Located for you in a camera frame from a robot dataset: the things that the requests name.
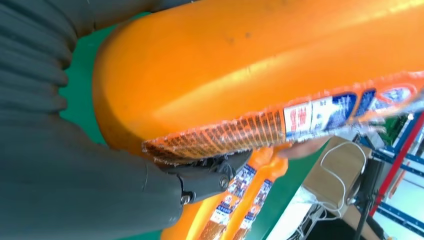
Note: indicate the brown cardboard box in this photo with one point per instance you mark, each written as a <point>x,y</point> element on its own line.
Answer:
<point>354,179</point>

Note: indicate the black stand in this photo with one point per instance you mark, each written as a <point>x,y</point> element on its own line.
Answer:
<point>371,185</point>

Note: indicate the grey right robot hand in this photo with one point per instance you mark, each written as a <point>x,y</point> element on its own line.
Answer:
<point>82,192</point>

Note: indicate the white desk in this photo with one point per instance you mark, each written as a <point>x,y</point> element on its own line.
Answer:
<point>285,222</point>

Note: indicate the blue and red metal rack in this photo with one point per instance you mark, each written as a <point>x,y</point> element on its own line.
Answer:
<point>396,165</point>

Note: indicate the person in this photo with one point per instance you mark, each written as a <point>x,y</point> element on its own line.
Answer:
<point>301,150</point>

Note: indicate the green table board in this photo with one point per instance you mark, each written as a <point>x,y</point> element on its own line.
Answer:
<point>82,99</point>

